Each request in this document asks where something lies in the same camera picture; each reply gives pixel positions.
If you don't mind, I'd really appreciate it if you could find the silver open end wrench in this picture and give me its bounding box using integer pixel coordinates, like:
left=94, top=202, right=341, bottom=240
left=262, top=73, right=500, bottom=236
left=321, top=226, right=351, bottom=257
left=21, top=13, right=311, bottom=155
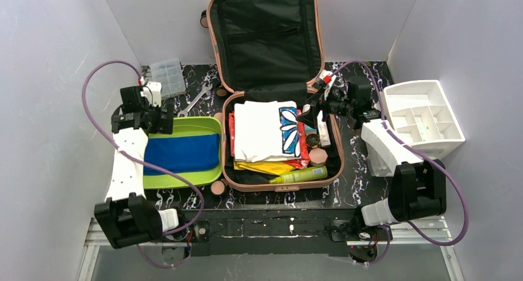
left=177, top=83, right=213, bottom=118

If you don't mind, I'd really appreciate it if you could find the red white tie-dye cloth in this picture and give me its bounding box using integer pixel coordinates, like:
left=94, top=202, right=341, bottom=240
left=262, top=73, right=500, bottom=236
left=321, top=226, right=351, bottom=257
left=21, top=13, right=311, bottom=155
left=228, top=113, right=310, bottom=169

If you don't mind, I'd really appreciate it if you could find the pink hard shell suitcase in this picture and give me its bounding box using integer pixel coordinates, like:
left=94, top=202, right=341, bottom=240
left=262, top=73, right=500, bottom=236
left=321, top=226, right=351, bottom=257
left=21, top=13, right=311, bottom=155
left=206, top=0, right=344, bottom=192

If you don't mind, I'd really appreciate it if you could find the pink octagonal compact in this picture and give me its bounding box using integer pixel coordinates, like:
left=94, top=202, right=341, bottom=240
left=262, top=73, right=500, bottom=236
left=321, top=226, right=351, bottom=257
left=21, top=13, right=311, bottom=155
left=309, top=148, right=328, bottom=167

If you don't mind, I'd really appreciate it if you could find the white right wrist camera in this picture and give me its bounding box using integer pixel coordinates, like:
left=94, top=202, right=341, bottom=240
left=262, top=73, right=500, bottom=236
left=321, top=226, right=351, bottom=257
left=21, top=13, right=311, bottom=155
left=317, top=70, right=337, bottom=100

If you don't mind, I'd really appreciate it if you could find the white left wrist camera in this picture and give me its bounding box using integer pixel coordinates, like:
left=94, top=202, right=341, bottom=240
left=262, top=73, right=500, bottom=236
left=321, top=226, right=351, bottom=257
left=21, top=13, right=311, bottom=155
left=141, top=81, right=162, bottom=107

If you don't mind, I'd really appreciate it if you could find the lime green plastic basin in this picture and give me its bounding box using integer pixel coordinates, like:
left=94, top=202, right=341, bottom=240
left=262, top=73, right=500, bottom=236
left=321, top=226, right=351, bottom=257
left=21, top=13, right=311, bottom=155
left=149, top=116, right=222, bottom=187

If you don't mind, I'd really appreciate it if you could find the white pink blue spray bottle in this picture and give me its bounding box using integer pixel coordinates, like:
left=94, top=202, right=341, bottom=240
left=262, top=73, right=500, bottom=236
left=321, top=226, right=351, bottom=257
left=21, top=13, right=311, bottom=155
left=300, top=104, right=317, bottom=135

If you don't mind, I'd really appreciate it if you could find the white divided organizer box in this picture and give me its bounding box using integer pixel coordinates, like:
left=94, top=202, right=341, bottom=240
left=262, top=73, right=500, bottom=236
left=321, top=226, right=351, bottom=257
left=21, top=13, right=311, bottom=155
left=361, top=80, right=466, bottom=177

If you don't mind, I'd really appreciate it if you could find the clear screw assortment box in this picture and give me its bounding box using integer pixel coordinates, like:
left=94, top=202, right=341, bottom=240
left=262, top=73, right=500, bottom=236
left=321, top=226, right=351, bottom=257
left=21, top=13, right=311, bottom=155
left=149, top=58, right=186, bottom=100

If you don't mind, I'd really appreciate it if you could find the blue towel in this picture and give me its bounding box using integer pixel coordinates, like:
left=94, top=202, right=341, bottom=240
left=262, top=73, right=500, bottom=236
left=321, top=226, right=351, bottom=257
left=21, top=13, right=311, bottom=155
left=144, top=133, right=220, bottom=181

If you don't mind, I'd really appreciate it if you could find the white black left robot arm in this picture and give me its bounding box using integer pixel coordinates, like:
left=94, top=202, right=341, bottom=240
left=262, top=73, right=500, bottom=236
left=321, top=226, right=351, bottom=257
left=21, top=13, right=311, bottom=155
left=94, top=82, right=179, bottom=249

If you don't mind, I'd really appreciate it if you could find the white printed shirt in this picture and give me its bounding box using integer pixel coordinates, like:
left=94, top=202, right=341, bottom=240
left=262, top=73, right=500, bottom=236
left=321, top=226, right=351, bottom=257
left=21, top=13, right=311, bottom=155
left=234, top=101, right=301, bottom=163

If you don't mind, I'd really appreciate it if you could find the round gold black jar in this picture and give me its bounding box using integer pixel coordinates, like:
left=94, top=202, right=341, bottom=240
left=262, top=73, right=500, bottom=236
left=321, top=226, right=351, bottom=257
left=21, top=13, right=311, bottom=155
left=305, top=133, right=321, bottom=150

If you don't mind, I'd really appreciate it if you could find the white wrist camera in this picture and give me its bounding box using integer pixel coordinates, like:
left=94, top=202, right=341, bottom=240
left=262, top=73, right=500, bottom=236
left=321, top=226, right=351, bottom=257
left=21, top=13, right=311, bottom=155
left=317, top=70, right=337, bottom=100
left=141, top=81, right=162, bottom=107

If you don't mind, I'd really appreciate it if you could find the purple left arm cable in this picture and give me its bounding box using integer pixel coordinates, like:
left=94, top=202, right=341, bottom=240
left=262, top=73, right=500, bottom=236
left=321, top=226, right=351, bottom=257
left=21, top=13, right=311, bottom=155
left=81, top=60, right=205, bottom=269

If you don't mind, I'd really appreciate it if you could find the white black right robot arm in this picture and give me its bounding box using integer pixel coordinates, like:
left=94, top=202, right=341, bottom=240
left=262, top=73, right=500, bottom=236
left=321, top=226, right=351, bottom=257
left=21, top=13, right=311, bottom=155
left=297, top=74, right=447, bottom=228

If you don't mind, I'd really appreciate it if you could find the yellow green spray bottle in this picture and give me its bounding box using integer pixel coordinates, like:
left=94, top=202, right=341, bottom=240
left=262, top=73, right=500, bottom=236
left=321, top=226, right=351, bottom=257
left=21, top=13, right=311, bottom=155
left=269, top=166, right=328, bottom=184

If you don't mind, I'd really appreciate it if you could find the aluminium base frame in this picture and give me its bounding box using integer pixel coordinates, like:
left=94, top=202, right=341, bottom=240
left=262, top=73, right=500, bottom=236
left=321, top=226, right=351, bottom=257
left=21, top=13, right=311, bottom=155
left=75, top=67, right=467, bottom=281

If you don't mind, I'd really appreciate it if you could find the yellow folded cloth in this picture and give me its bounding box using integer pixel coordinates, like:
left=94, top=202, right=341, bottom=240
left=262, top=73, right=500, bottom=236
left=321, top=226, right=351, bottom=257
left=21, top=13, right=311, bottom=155
left=233, top=161, right=296, bottom=176

